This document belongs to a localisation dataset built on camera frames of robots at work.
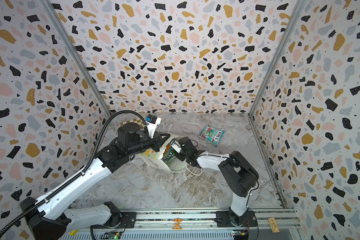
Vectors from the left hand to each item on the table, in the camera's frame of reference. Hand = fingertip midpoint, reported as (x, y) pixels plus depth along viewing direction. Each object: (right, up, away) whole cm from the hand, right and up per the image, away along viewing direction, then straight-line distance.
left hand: (170, 133), depth 66 cm
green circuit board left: (-27, -48, +4) cm, 55 cm away
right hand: (0, -8, +26) cm, 27 cm away
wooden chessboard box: (-29, +8, +48) cm, 57 cm away
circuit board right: (+33, -49, +6) cm, 59 cm away
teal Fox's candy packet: (+26, -3, +40) cm, 48 cm away
